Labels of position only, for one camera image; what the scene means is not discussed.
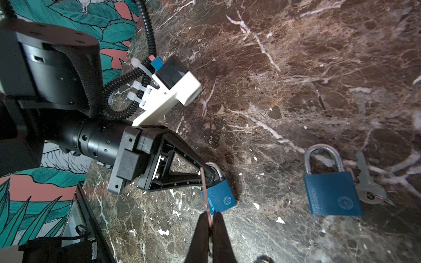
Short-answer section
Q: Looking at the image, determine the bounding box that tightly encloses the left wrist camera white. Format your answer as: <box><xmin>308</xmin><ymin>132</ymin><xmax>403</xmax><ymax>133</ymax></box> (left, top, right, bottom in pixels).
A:
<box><xmin>127</xmin><ymin>55</ymin><xmax>202</xmax><ymax>126</ymax></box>

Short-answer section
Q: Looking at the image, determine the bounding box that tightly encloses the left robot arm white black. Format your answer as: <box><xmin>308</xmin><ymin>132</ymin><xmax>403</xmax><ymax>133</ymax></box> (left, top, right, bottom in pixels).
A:
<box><xmin>1</xmin><ymin>18</ymin><xmax>216</xmax><ymax>195</ymax></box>

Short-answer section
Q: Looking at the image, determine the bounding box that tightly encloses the thin key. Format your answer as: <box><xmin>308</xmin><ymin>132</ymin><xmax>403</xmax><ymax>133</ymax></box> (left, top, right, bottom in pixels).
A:
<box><xmin>200</xmin><ymin>167</ymin><xmax>212</xmax><ymax>229</ymax></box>

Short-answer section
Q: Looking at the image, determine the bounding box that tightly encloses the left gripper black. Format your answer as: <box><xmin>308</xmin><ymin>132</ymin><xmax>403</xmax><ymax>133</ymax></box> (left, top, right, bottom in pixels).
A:
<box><xmin>107</xmin><ymin>125</ymin><xmax>217</xmax><ymax>195</ymax></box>

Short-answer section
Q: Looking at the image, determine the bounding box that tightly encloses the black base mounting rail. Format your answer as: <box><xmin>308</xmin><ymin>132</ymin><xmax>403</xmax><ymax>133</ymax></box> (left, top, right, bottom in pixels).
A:
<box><xmin>70</xmin><ymin>182</ymin><xmax>116</xmax><ymax>263</ymax></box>

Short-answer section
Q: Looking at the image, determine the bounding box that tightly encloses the silver key of far padlock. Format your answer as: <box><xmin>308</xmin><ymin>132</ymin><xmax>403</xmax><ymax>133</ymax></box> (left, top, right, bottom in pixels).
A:
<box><xmin>355</xmin><ymin>151</ymin><xmax>395</xmax><ymax>206</ymax></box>

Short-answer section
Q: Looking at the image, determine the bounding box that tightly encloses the left camera black cable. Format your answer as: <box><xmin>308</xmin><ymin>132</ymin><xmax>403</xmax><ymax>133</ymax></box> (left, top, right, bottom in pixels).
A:
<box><xmin>101</xmin><ymin>0</ymin><xmax>158</xmax><ymax>121</ymax></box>

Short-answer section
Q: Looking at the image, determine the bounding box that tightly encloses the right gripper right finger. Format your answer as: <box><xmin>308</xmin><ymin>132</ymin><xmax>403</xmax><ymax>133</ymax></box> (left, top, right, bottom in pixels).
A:
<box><xmin>212</xmin><ymin>212</ymin><xmax>237</xmax><ymax>263</ymax></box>

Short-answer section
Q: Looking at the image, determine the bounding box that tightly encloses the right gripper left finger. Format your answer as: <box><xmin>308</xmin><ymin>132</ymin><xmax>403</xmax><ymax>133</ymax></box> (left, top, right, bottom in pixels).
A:
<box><xmin>184</xmin><ymin>213</ymin><xmax>209</xmax><ymax>263</ymax></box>

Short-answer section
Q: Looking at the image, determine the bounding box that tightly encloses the blue padlock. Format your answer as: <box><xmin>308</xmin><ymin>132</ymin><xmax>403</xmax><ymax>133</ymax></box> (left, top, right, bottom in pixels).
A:
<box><xmin>304</xmin><ymin>144</ymin><xmax>364</xmax><ymax>217</ymax></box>
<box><xmin>206</xmin><ymin>162</ymin><xmax>237</xmax><ymax>215</ymax></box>

